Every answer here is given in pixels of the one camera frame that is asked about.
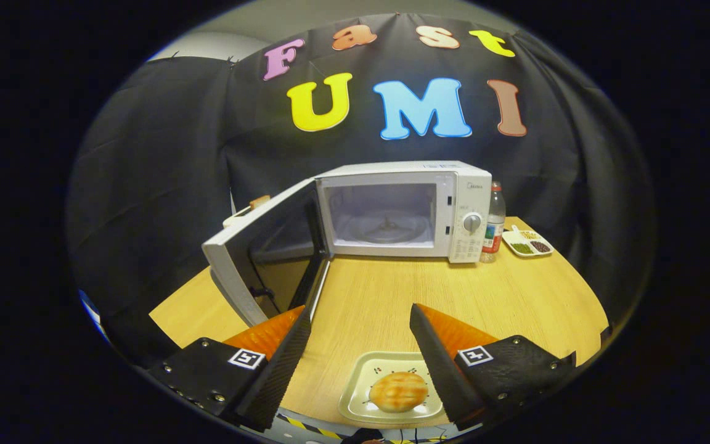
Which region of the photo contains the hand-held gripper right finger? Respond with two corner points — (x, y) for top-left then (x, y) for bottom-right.
(409, 303), (577, 431)

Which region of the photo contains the cream toaster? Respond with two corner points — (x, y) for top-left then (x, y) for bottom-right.
(222, 207), (254, 229)

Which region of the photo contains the white divided dish of beans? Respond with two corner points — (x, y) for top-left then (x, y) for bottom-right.
(502, 225), (555, 258)

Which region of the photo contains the yellow black striped tape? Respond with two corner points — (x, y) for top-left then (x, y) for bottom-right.
(276, 413), (454, 444)

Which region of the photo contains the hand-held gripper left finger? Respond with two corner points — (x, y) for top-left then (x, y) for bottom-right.
(145, 305), (312, 432)

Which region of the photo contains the white microwave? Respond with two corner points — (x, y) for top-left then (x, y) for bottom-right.
(202, 161), (492, 327)

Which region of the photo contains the pale green square plate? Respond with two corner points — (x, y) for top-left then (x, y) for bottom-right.
(338, 351), (445, 425)

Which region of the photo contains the golden bread bun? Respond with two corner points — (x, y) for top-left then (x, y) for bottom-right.
(369, 371), (428, 413)

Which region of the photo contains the glass turntable plate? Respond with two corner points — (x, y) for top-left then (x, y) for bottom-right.
(346, 210), (430, 245)

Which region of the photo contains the clear plastic water bottle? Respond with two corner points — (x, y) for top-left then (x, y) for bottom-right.
(479, 181), (507, 264)

